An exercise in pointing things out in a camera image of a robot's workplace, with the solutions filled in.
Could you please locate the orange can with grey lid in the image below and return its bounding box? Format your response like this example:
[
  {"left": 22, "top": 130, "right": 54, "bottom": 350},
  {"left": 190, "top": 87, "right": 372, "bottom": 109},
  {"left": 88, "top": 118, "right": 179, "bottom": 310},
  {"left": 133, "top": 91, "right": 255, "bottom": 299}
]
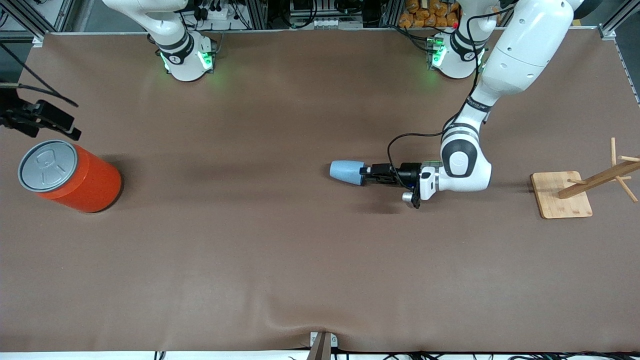
[{"left": 18, "top": 139, "right": 123, "bottom": 214}]

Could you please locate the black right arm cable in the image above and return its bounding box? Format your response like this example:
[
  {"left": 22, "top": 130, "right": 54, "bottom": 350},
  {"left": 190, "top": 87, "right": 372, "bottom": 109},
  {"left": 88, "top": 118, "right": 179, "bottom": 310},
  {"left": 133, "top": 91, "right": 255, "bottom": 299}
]
[{"left": 0, "top": 42, "right": 80, "bottom": 109}]

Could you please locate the light blue cup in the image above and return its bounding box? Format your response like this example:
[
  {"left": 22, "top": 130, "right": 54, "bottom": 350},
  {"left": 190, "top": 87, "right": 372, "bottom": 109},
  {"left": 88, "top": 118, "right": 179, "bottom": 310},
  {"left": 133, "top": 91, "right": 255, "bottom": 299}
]
[{"left": 329, "top": 160, "right": 367, "bottom": 186}]

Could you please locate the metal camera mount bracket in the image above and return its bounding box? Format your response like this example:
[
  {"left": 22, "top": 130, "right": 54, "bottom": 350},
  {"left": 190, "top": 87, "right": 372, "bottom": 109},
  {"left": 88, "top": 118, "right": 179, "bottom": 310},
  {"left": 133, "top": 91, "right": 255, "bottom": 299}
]
[{"left": 306, "top": 331, "right": 339, "bottom": 360}]

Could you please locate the flat white power strip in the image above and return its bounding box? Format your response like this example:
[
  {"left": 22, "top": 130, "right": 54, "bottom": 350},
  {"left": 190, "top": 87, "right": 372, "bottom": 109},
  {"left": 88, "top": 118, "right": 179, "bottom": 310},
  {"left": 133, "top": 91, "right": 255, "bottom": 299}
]
[{"left": 309, "top": 17, "right": 364, "bottom": 29}]

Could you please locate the brown table cover mat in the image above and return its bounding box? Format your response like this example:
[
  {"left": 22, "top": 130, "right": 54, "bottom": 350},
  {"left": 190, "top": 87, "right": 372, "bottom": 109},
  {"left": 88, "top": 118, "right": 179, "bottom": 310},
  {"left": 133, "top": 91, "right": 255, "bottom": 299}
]
[{"left": 0, "top": 27, "right": 640, "bottom": 354}]

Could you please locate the wooden mug tree stand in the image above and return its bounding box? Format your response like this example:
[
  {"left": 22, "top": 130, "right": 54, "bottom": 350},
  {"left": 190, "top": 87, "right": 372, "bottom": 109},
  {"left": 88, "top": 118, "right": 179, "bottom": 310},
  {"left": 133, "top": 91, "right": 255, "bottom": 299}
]
[{"left": 530, "top": 137, "right": 640, "bottom": 220}]

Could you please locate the orange snack bag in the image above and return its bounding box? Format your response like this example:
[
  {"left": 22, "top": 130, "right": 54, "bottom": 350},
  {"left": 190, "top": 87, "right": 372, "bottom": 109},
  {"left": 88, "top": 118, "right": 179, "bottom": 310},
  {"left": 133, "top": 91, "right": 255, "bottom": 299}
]
[{"left": 398, "top": 0, "right": 460, "bottom": 29}]

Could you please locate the white power strip with plugs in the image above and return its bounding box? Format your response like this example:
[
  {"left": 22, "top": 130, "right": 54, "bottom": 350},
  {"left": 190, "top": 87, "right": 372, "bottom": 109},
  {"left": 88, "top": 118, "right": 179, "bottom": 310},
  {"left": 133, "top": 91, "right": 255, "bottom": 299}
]
[{"left": 196, "top": 2, "right": 239, "bottom": 22}]

